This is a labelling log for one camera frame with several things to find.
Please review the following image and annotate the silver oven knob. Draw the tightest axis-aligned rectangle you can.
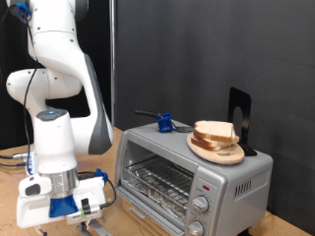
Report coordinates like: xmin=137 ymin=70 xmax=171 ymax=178
xmin=186 ymin=219 xmax=206 ymax=236
xmin=191 ymin=196 xmax=211 ymax=214

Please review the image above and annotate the base cable with metal connector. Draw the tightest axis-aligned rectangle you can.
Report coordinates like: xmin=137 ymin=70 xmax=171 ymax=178
xmin=0 ymin=152 xmax=32 ymax=161

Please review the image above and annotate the black base cable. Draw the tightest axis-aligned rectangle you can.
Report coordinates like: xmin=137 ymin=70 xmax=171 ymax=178
xmin=0 ymin=161 xmax=28 ymax=168

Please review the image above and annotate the metal pole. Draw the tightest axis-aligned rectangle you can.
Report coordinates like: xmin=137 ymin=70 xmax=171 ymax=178
xmin=108 ymin=0 xmax=117 ymax=127

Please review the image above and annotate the clear acrylic stopper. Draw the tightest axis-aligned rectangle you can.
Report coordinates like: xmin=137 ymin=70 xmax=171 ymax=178
xmin=227 ymin=126 xmax=237 ymax=156

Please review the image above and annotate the round wooden plate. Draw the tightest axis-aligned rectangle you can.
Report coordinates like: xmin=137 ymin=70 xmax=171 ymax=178
xmin=186 ymin=132 xmax=246 ymax=166

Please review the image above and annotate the black metal bookend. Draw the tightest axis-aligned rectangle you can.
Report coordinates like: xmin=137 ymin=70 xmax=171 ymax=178
xmin=226 ymin=87 xmax=258 ymax=157

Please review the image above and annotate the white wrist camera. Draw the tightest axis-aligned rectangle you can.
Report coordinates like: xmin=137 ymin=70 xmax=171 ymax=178
xmin=65 ymin=198 xmax=102 ymax=226

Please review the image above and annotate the silver toaster oven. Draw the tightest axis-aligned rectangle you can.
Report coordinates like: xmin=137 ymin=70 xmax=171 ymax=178
xmin=114 ymin=119 xmax=274 ymax=236

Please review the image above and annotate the foil-lined crumb tray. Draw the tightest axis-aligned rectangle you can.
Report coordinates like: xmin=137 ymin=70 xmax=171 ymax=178
xmin=126 ymin=178 xmax=188 ymax=220

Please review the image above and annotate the blue spatula grip block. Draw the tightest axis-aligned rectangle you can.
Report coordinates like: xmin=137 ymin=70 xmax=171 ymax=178
xmin=156 ymin=111 xmax=174 ymax=133

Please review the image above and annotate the blue cable clip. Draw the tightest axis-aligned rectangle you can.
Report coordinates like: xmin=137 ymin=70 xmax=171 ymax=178
xmin=16 ymin=2 xmax=32 ymax=24
xmin=95 ymin=167 xmax=109 ymax=185

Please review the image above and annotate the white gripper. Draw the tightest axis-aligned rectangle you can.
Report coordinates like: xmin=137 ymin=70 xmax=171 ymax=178
xmin=16 ymin=176 xmax=107 ymax=236

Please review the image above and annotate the slotted metal spatula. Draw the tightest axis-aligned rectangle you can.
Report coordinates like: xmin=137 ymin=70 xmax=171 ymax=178
xmin=134 ymin=108 xmax=195 ymax=134

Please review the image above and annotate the wire oven rack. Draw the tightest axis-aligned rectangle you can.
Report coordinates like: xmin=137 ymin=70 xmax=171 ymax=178
xmin=122 ymin=155 xmax=195 ymax=210

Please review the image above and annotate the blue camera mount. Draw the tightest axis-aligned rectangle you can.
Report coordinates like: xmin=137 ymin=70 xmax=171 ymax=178
xmin=48 ymin=195 xmax=80 ymax=219

